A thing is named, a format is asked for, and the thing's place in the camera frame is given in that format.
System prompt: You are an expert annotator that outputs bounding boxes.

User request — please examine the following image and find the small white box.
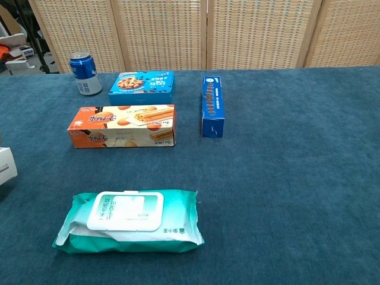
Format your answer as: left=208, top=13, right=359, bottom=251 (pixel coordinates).
left=0, top=146, right=18, bottom=186

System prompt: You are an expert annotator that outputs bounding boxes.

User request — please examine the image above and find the long dark blue box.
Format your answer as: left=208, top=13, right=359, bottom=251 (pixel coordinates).
left=201, top=75, right=226, bottom=139

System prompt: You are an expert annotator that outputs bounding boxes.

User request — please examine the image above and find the orange egg roll box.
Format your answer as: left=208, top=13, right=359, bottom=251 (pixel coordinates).
left=67, top=104, right=176, bottom=149

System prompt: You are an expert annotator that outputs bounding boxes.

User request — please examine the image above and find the blue cookie box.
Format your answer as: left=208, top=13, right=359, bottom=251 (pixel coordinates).
left=107, top=70, right=175, bottom=106

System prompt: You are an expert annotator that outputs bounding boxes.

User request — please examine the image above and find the teal table cloth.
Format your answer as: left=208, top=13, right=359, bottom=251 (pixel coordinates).
left=0, top=65, right=380, bottom=285

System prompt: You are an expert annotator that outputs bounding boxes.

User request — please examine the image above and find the green wet wipes pack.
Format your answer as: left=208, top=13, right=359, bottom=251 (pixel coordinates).
left=52, top=189, right=205, bottom=254

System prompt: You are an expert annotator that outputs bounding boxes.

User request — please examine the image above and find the woven folding screen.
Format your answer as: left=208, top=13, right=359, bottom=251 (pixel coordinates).
left=28, top=0, right=380, bottom=74

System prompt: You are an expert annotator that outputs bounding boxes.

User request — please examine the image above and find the blue drink can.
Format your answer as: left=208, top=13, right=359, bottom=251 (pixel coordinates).
left=69, top=50, right=103, bottom=96

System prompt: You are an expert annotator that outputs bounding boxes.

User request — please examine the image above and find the black tripod stand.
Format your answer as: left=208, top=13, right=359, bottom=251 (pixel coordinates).
left=13, top=0, right=56, bottom=74

